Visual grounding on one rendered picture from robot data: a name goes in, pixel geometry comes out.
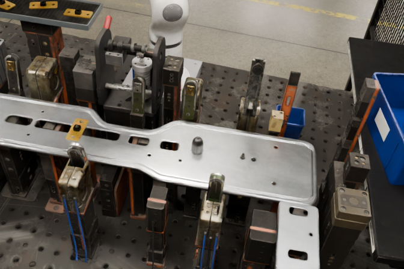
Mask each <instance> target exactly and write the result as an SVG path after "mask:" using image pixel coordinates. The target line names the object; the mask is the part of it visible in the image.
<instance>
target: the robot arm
mask: <svg viewBox="0 0 404 269"><path fill-rule="evenodd" d="M150 4H151V13H152V19H151V24H150V27H149V42H150V48H151V49H154V47H155V44H156V42H157V40H158V38H159V37H165V44H166V45H165V56H168V55H171V56H178V57H182V43H183V27H184V25H185V24H186V22H187V20H188V15H189V5H188V0H150ZM187 77H190V75H189V72H188V71H187V69H185V68H184V67H183V74H182V80H181V91H182V90H183V87H184V84H185V80H186V78H187Z"/></svg>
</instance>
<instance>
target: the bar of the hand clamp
mask: <svg viewBox="0 0 404 269"><path fill-rule="evenodd" d="M265 64H266V58H259V57H254V56H253V58H252V63H251V69H250V74H249V80H248V87H247V91H246V97H245V104H244V109H243V113H244V114H246V108H247V104H248V100H254V101H255V103H254V109H253V113H252V115H256V110H257V104H258V100H259V95H260V89H261V85H262V79H263V73H264V70H265Z"/></svg>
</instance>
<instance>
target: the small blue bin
mask: <svg viewBox="0 0 404 269"><path fill-rule="evenodd" d="M280 109H281V105H280V104H278V105H277V107H276V110H278V111H280ZM304 126H305V110H304V109H303V108H298V107H292V110H291V113H290V116H289V120H288V123H287V127H286V131H285V134H284V138H291V139H298V138H299V137H300V135H301V132H302V129H303V127H304Z"/></svg>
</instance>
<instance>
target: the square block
mask: <svg viewBox="0 0 404 269"><path fill-rule="evenodd" d="M370 218H371V211H370V202H369V193H368V192H366V191H362V190H355V189H348V188H344V187H338V188H337V190H336V191H335V193H334V195H333V197H332V199H331V205H330V207H329V209H328V211H327V214H326V216H325V218H324V220H323V222H322V225H321V227H320V229H319V242H320V269H341V267H342V265H343V263H344V262H345V260H346V258H347V256H348V254H349V253H350V251H351V250H352V248H353V246H354V244H355V242H356V240H357V239H358V237H359V235H360V233H361V232H362V231H364V230H365V228H366V226H367V225H368V224H369V220H370Z"/></svg>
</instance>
